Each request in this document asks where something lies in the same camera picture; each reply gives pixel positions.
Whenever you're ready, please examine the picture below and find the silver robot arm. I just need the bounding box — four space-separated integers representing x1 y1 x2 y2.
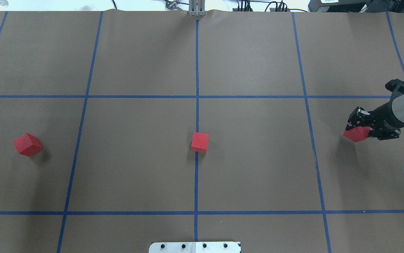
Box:
343 79 404 142

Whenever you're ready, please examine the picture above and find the grey aluminium frame post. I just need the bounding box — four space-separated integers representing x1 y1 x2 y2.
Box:
188 0 206 17

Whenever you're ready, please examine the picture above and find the red block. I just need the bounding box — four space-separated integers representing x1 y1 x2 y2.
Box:
13 133 42 157
191 132 209 154
343 126 371 143

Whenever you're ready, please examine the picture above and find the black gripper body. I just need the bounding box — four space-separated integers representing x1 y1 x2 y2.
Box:
368 103 401 141

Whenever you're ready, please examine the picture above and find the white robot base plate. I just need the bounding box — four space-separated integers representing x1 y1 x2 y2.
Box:
148 241 242 253

